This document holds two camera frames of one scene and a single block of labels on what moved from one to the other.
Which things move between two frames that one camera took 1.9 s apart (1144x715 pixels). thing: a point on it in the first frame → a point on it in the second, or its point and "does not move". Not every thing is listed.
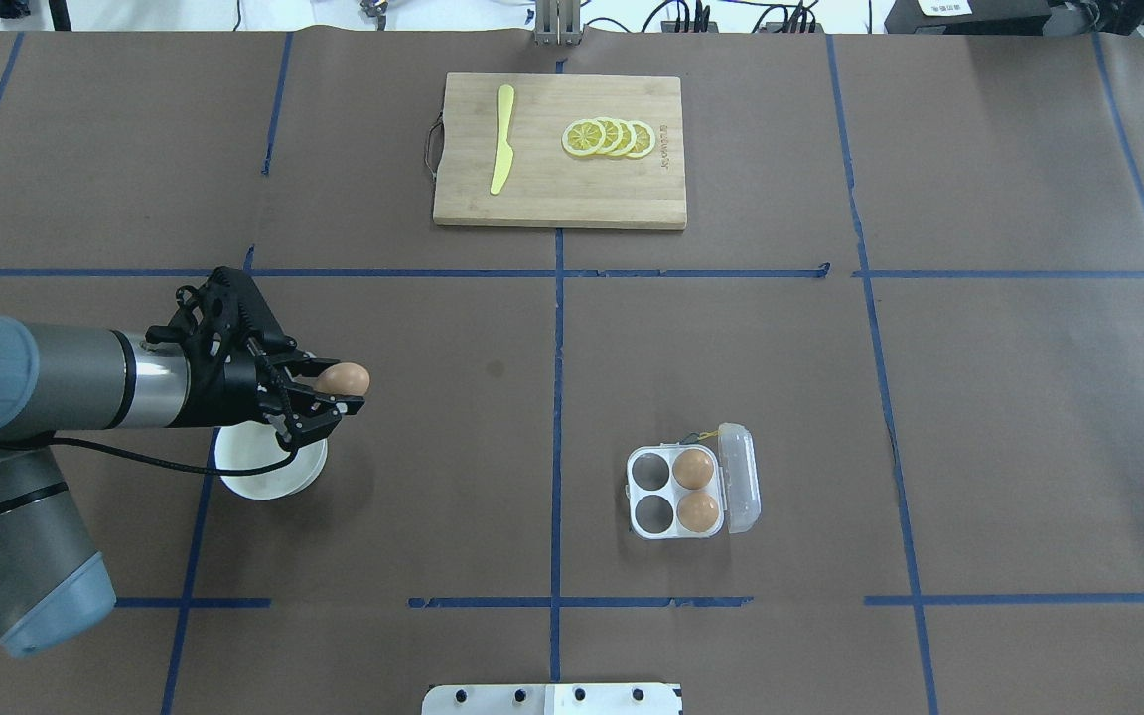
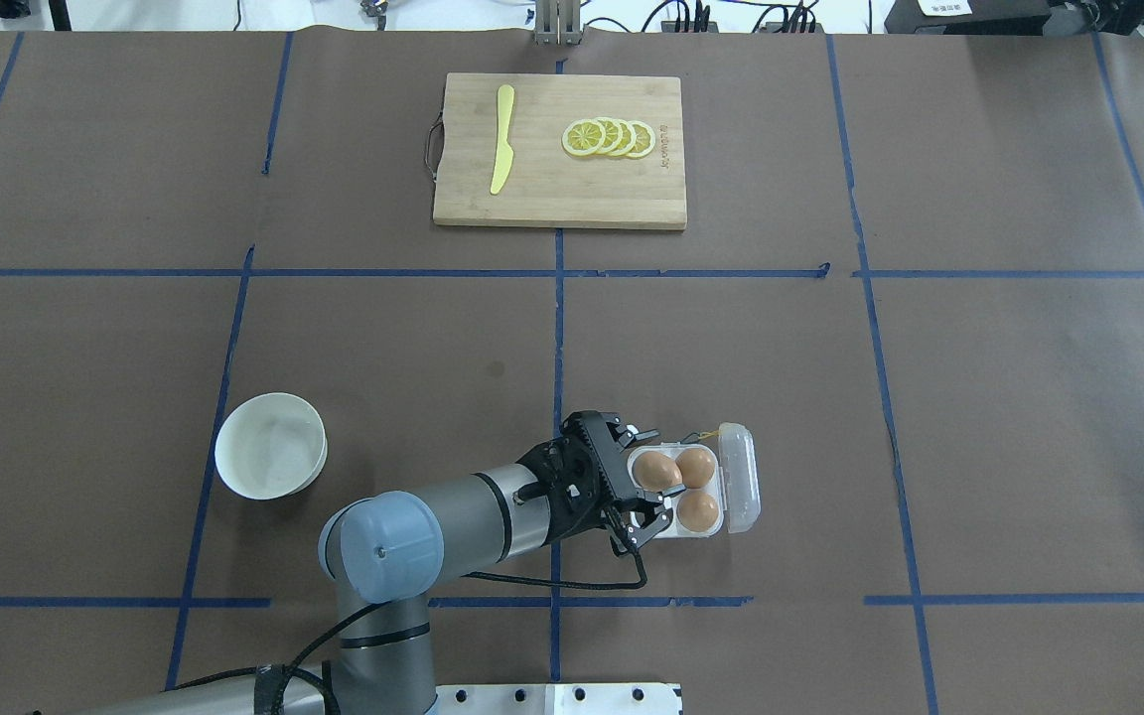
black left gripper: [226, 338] → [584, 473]
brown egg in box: [692, 469] does not move
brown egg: [346, 379] → [656, 472]
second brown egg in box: [697, 511] does not move
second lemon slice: [613, 135] does not move
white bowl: [255, 444] does not move
